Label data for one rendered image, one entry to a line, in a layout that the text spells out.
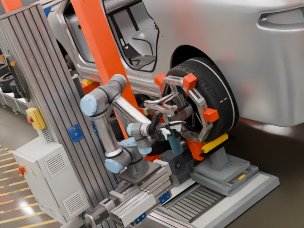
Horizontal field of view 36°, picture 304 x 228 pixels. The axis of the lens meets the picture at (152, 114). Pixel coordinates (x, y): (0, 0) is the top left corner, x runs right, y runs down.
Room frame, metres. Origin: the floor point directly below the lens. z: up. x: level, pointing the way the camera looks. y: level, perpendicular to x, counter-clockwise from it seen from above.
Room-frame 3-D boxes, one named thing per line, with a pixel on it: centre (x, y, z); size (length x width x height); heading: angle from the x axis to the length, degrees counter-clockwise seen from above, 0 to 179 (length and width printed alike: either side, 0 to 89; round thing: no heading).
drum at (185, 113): (3.38, -0.19, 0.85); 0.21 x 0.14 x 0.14; 117
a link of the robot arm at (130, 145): (2.75, 0.21, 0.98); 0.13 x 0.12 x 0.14; 137
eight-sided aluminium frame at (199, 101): (3.41, -0.25, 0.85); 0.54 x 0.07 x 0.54; 27
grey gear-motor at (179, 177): (3.70, -0.15, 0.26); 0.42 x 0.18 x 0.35; 117
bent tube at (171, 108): (3.26, -0.19, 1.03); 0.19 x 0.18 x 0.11; 117
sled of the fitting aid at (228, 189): (3.48, -0.41, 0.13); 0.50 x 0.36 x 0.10; 27
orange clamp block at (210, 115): (3.13, -0.40, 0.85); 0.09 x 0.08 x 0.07; 27
